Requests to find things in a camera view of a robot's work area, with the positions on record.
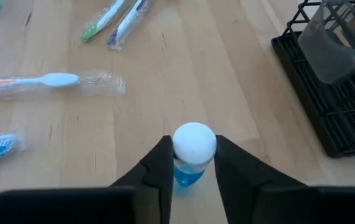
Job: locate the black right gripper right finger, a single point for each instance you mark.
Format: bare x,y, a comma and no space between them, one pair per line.
258,199

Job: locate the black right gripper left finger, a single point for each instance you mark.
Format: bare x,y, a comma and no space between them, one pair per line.
152,202

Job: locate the blue mouthwash bottle white cap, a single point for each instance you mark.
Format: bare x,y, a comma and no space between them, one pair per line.
194,143

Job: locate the purple toothbrush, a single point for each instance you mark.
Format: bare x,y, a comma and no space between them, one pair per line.
127,23

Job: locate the green toothbrush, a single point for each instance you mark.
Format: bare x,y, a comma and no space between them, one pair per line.
104,18

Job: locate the orange wrapped toothbrush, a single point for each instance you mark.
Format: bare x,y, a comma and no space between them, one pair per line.
56,80

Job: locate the grey translucent cup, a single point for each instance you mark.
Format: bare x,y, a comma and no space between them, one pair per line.
330,56

